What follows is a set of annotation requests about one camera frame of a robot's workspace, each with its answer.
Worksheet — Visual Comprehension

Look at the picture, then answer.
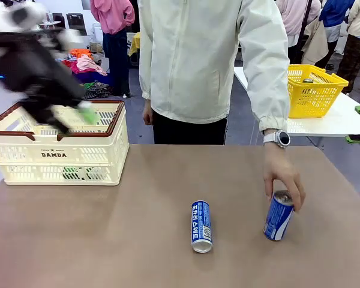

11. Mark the beige coat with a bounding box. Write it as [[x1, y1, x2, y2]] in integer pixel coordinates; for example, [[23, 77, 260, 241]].
[[301, 17, 329, 66]]

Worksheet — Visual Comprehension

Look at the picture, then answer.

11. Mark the cream plastic shopping basket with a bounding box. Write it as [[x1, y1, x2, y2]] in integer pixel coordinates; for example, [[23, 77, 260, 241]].
[[0, 100, 130, 187]]

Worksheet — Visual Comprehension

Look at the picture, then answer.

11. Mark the white wristwatch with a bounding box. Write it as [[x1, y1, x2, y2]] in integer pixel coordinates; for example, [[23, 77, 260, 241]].
[[263, 130, 291, 149]]

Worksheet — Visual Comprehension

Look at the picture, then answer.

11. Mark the person's right hand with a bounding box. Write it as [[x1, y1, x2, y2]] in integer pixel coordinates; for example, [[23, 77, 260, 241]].
[[142, 100, 155, 125]]

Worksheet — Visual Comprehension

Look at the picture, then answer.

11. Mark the person's left forearm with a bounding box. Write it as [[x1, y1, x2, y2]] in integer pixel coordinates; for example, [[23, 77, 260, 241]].
[[245, 68, 290, 134]]

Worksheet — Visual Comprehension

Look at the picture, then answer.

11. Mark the person in pink hoodie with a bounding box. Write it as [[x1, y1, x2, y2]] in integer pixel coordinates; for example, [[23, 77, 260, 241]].
[[89, 0, 136, 98]]

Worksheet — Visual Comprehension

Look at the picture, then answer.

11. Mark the orange cloth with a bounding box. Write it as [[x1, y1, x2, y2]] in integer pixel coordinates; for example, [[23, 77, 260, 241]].
[[69, 49, 93, 59]]

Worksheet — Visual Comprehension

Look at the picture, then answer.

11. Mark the yellow cloth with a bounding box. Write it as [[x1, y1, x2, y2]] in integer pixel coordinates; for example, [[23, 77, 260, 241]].
[[128, 32, 141, 58]]

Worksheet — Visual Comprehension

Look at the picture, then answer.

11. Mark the person's left hand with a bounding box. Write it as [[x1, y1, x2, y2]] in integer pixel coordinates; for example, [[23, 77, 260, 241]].
[[263, 145, 306, 214]]

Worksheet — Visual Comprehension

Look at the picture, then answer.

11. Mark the blue cloth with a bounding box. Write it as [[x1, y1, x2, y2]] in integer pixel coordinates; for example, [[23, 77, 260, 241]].
[[74, 70, 112, 88]]

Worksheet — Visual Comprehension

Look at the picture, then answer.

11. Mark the black cabinet unit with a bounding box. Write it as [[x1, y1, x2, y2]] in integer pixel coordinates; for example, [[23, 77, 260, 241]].
[[66, 13, 88, 37]]

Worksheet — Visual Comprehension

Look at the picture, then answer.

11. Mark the white table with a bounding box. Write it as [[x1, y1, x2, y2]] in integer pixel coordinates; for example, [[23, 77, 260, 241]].
[[233, 66, 360, 138]]

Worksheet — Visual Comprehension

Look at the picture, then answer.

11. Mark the person in pale pink top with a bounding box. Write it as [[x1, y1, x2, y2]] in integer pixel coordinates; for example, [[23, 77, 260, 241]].
[[275, 0, 322, 65]]

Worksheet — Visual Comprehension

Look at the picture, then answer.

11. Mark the black white checkered cloth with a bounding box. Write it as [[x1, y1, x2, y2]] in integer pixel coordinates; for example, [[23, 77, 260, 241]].
[[83, 80, 112, 100]]

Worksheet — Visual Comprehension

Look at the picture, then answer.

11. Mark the person in cream jacket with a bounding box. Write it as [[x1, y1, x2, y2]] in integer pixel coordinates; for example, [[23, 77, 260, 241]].
[[137, 0, 290, 146]]

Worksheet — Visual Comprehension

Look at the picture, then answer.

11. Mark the person in blue jacket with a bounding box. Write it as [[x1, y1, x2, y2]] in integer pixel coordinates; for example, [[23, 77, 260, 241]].
[[319, 0, 356, 70]]

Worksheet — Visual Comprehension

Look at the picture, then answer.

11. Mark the pink cloth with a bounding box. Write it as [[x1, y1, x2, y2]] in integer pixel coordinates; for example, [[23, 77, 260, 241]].
[[77, 55, 108, 76]]

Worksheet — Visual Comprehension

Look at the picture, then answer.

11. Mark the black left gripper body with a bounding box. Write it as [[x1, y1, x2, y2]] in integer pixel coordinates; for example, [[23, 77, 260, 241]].
[[0, 31, 85, 121]]

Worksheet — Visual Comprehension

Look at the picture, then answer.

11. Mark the blue white drink can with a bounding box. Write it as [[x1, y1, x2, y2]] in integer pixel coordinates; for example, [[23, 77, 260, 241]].
[[191, 200, 214, 253], [263, 190, 295, 242]]

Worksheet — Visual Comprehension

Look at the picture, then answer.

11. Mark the yellow plastic basket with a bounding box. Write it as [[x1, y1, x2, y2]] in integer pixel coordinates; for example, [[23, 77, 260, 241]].
[[287, 64, 349, 119]]

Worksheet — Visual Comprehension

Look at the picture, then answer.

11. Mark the person's right forearm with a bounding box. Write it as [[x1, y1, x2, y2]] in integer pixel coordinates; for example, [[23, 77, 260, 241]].
[[139, 44, 154, 101]]

